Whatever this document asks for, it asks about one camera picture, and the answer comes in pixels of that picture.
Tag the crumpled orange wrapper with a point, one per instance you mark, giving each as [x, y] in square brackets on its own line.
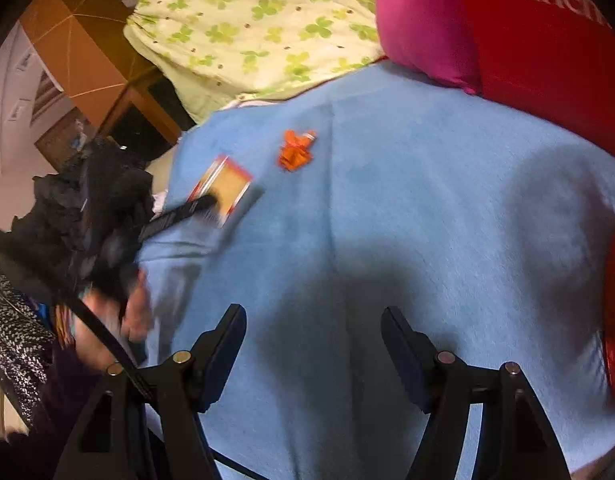
[293, 155]

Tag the black white speckled cloth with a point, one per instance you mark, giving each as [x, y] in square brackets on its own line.
[17, 340]

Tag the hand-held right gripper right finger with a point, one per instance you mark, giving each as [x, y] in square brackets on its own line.
[405, 360]

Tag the red bag with white print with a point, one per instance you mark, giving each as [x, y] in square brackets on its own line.
[537, 50]

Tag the pink pillow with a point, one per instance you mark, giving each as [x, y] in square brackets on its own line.
[417, 25]

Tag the black clothing pile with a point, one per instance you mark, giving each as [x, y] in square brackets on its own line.
[52, 210]

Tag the blue blanket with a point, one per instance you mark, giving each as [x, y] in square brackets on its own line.
[387, 200]

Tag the person's left hand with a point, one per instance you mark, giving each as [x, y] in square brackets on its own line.
[137, 310]

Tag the clover print quilt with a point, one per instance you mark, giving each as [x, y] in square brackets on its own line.
[257, 25]

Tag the dark purple cloth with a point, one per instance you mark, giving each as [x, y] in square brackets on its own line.
[57, 400]

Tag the wooden cabinet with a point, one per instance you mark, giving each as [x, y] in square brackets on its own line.
[87, 60]

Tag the small yellow red card box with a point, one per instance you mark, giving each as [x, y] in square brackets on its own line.
[230, 185]

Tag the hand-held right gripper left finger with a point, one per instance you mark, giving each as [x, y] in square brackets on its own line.
[225, 355]

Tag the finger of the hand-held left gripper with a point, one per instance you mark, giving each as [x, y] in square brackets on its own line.
[177, 219]

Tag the beige mattress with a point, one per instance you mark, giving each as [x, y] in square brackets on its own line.
[162, 175]

